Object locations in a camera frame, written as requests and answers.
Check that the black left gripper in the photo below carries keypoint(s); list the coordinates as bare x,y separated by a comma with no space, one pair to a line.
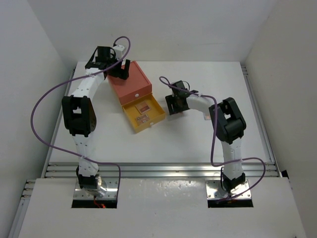
120,73

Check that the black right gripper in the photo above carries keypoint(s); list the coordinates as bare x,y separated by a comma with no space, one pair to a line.
171,99

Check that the orange drawer box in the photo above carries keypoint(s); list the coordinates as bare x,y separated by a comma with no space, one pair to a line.
136,79

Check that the orange drawer with white knob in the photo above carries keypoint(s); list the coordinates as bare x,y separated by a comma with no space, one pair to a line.
127,96

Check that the yellow drawer with white knob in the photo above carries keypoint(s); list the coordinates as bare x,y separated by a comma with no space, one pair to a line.
156,114

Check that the square orange blush compact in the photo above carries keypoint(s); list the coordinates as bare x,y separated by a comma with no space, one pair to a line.
143,107

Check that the clear nine-pan eyeshadow palette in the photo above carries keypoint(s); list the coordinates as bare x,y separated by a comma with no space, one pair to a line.
142,119

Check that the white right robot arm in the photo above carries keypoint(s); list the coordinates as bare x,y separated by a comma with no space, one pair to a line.
228,127

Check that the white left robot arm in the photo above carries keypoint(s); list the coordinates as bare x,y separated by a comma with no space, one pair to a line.
79,115

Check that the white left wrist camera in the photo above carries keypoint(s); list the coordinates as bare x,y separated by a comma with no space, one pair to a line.
119,51

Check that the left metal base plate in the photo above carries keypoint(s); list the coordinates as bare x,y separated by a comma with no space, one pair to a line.
106,190

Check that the aluminium rail frame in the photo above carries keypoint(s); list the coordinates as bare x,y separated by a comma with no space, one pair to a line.
179,147

